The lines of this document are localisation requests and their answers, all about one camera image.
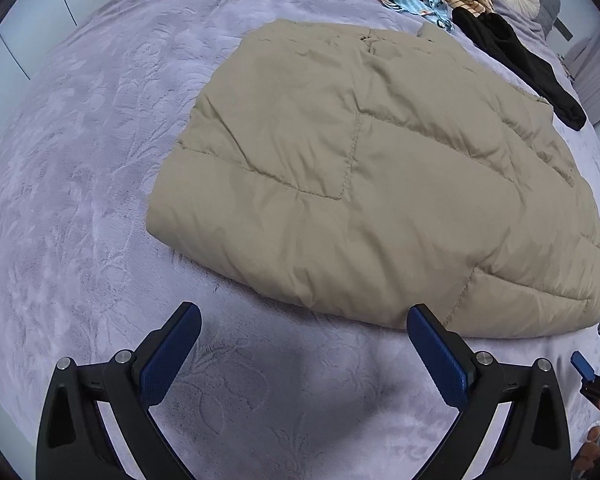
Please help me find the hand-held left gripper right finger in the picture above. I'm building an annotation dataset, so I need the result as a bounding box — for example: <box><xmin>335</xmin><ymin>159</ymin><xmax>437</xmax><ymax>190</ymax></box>
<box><xmin>406</xmin><ymin>304</ymin><xmax>572</xmax><ymax>480</ymax></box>

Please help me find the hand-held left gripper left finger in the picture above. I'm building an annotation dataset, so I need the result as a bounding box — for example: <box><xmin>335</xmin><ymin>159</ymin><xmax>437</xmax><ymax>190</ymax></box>
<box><xmin>36</xmin><ymin>301</ymin><xmax>203</xmax><ymax>480</ymax></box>

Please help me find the beige puffer jacket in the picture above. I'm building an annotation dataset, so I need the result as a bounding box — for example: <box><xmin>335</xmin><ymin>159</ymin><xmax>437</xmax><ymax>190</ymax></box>
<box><xmin>146</xmin><ymin>19</ymin><xmax>600</xmax><ymax>338</ymax></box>

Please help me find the person's right hand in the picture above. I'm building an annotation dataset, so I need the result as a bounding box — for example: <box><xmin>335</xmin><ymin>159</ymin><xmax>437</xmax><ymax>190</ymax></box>
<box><xmin>577</xmin><ymin>422</ymin><xmax>600</xmax><ymax>463</ymax></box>

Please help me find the purple fleece blanket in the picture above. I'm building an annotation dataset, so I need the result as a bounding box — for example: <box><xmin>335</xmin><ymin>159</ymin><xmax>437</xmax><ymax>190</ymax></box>
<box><xmin>0</xmin><ymin>0</ymin><xmax>600</xmax><ymax>480</ymax></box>

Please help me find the grey curtain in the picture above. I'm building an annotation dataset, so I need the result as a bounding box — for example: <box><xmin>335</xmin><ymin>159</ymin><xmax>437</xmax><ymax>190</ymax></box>
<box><xmin>565</xmin><ymin>25</ymin><xmax>600</xmax><ymax>121</ymax></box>

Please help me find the black garment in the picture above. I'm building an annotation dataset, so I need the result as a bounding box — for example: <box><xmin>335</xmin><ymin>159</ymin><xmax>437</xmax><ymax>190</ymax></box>
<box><xmin>451</xmin><ymin>9</ymin><xmax>587</xmax><ymax>131</ymax></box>

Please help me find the white wardrobe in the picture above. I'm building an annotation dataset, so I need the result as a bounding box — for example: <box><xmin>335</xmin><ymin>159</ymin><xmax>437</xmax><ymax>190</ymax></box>
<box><xmin>0</xmin><ymin>0</ymin><xmax>156</xmax><ymax>156</ymax></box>

